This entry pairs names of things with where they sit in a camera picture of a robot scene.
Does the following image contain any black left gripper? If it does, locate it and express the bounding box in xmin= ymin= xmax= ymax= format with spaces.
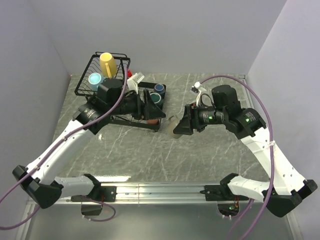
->
xmin=109 ymin=89 xmax=166 ymax=120

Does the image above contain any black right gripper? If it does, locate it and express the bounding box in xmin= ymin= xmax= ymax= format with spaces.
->
xmin=173 ymin=101 xmax=227 ymax=135

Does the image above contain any red orange mug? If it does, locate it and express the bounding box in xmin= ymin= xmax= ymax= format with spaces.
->
xmin=146 ymin=119 xmax=159 ymax=125

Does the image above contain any dark green patterned mug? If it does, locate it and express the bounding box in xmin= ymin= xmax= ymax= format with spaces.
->
xmin=150 ymin=92 xmax=163 ymax=109

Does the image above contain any olive brown small cup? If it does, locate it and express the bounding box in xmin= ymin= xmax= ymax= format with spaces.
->
xmin=167 ymin=115 xmax=182 ymax=139

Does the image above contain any dark blue glossy mug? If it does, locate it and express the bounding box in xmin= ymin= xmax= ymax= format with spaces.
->
xmin=153 ymin=83 xmax=166 ymax=99

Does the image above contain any yellow ceramic mug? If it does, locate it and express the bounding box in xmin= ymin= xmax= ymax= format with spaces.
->
xmin=99 ymin=52 xmax=117 ymax=78

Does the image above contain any light blue ceramic mug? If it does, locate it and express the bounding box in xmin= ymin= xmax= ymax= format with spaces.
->
xmin=87 ymin=72 xmax=105 ymax=92

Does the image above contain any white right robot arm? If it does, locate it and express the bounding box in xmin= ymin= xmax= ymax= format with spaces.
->
xmin=172 ymin=85 xmax=318 ymax=218

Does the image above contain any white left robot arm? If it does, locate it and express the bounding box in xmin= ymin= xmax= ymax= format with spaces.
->
xmin=12 ymin=78 xmax=166 ymax=209

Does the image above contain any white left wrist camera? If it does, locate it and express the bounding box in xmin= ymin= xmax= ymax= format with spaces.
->
xmin=126 ymin=70 xmax=145 ymax=94

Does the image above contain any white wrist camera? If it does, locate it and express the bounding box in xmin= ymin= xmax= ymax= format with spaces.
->
xmin=126 ymin=70 xmax=145 ymax=94
xmin=190 ymin=81 xmax=207 ymax=107

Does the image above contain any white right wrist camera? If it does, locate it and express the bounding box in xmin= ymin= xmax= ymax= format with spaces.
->
xmin=190 ymin=81 xmax=207 ymax=107

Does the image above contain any black wire dish rack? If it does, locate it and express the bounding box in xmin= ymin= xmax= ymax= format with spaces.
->
xmin=72 ymin=51 xmax=162 ymax=133

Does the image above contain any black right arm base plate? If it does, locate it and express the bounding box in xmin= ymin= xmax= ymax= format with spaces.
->
xmin=199 ymin=185 xmax=239 ymax=202

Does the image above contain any aluminium table edge rail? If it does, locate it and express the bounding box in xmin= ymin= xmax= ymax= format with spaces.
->
xmin=238 ymin=74 xmax=255 ymax=109

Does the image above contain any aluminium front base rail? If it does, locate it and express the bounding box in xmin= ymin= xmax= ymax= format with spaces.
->
xmin=27 ymin=181 xmax=292 ymax=206

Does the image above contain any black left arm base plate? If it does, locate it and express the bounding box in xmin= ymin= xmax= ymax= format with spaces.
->
xmin=70 ymin=185 xmax=117 ymax=203

